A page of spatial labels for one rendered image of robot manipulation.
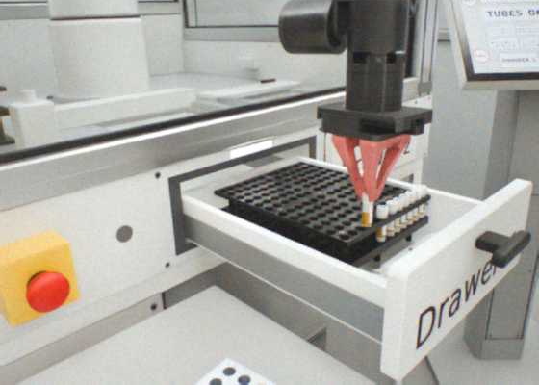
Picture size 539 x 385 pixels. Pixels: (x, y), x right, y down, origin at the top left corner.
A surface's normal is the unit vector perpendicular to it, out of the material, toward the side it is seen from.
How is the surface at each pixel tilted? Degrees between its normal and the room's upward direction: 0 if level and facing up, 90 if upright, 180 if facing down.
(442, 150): 90
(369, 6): 88
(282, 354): 0
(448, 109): 90
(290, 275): 90
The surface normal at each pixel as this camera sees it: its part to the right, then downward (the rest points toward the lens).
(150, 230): 0.69, 0.22
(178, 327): -0.03, -0.94
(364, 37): -0.63, 0.25
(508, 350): -0.02, 0.33
